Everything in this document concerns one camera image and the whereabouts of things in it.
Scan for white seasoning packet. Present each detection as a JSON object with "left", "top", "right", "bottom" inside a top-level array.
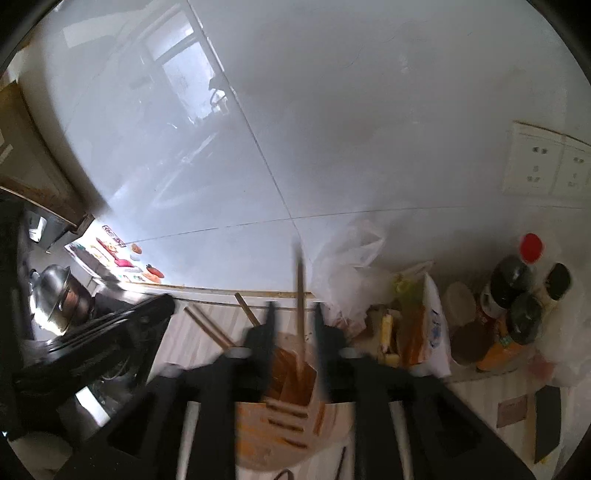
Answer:
[{"left": 423, "top": 274, "right": 451, "bottom": 378}]

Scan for white plastic bag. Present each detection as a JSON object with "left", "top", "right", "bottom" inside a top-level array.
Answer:
[{"left": 311, "top": 218, "right": 394, "bottom": 338}]

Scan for cream utensil holder canister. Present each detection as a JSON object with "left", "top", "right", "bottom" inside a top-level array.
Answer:
[{"left": 236, "top": 333, "right": 353, "bottom": 472}]

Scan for wooden chopstick green tip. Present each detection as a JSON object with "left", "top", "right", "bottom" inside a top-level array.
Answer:
[{"left": 235, "top": 292, "right": 260, "bottom": 327}]

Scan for black range hood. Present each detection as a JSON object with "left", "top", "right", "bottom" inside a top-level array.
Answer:
[{"left": 1, "top": 187, "right": 95, "bottom": 254}]

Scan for triple wall socket panel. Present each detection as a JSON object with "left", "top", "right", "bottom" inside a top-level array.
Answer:
[{"left": 502, "top": 122, "right": 590, "bottom": 199}]

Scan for steel pot with lid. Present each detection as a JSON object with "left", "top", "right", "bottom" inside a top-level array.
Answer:
[{"left": 29, "top": 265, "right": 94, "bottom": 336}]

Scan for striped cat table mat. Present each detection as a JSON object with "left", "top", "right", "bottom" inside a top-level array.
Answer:
[{"left": 148, "top": 297, "right": 569, "bottom": 479}]

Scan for small brown card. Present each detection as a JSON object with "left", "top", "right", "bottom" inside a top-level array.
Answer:
[{"left": 496, "top": 395, "right": 528, "bottom": 429}]

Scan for black yellow sponge brush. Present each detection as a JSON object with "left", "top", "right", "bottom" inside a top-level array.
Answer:
[{"left": 534, "top": 385, "right": 562, "bottom": 464}]

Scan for soy sauce bottle orange label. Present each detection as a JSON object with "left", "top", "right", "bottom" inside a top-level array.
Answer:
[{"left": 475, "top": 262, "right": 574, "bottom": 374}]

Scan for red cap dark bottle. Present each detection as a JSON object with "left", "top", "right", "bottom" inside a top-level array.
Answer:
[{"left": 480, "top": 233, "right": 544, "bottom": 319}]

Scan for colourful wall stickers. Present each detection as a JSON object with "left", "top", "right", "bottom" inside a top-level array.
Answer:
[{"left": 65, "top": 221, "right": 165, "bottom": 284}]

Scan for brown lid jar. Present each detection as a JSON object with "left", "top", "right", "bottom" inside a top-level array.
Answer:
[{"left": 443, "top": 282, "right": 486, "bottom": 365}]

